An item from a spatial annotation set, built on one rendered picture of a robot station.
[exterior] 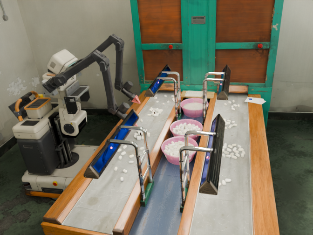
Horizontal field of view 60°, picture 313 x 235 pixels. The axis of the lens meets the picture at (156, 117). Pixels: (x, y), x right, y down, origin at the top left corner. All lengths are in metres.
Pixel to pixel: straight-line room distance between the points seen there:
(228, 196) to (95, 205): 0.77
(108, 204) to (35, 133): 1.14
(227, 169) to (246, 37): 1.34
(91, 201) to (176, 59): 1.69
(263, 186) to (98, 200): 0.96
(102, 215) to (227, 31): 1.91
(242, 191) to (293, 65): 2.39
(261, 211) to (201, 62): 1.65
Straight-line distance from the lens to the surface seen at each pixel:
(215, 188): 1.22
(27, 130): 2.58
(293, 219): 2.67
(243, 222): 1.55
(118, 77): 2.47
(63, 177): 2.74
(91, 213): 1.65
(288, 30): 3.68
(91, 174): 1.37
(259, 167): 1.86
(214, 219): 1.54
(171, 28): 2.76
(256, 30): 2.70
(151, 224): 1.61
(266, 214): 1.57
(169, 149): 2.01
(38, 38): 4.35
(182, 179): 1.49
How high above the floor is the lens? 1.89
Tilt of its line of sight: 28 degrees down
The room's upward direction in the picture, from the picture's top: 5 degrees counter-clockwise
